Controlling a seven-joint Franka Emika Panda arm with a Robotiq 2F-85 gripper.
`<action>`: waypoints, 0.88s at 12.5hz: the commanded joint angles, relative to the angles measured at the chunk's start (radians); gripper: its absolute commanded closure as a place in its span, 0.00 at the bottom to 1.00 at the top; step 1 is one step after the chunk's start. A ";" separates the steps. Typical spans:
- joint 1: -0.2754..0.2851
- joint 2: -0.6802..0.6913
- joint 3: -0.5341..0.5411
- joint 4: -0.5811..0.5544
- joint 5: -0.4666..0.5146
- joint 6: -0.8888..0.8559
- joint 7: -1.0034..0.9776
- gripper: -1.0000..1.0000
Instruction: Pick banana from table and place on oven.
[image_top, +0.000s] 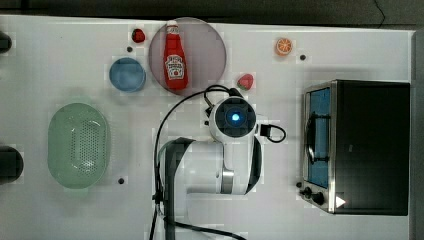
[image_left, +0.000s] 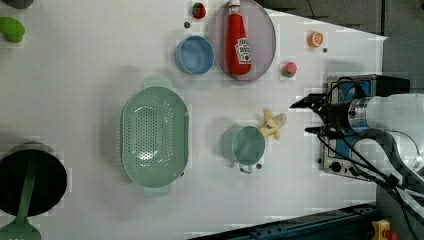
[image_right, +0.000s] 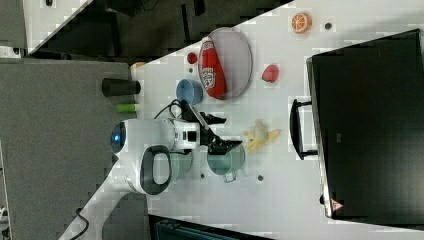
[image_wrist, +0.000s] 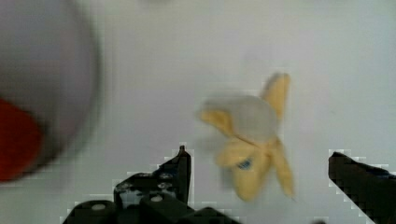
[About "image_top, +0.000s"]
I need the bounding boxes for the dark grey object top corner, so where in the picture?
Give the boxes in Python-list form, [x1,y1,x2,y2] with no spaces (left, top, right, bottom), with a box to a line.
[0,32,12,54]

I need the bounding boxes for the toy orange slice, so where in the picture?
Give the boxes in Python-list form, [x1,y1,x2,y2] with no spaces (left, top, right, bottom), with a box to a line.
[275,38,293,56]

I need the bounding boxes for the grey round plate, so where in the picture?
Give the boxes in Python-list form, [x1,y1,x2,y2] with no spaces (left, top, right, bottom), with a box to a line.
[148,17,227,96]

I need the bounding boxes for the black silver toaster oven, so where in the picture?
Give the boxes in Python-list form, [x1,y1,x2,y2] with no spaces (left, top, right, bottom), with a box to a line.
[297,80,411,216]

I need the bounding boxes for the toy strawberry near oven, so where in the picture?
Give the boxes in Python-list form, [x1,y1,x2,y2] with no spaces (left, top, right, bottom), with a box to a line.
[237,74,254,91]

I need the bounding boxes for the red ketchup bottle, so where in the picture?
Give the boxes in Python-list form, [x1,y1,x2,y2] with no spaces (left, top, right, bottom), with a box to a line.
[163,20,188,90]

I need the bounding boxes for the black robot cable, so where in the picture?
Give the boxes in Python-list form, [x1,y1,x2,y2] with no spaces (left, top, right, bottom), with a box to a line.
[148,84,248,240]

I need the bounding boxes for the blue bowl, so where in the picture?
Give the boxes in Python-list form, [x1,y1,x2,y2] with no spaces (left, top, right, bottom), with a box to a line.
[109,57,146,93]

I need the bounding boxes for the green oval colander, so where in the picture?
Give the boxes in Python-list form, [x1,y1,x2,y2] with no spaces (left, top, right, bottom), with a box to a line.
[47,103,110,190]

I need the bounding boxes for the toy strawberry at table edge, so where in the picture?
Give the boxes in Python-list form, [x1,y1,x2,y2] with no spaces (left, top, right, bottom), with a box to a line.
[131,28,146,43]

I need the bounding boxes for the black round pot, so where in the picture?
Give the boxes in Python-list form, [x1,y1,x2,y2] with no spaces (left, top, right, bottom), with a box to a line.
[0,146,24,185]

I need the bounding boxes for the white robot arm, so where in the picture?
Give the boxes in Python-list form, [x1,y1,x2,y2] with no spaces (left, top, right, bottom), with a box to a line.
[159,96,262,240]

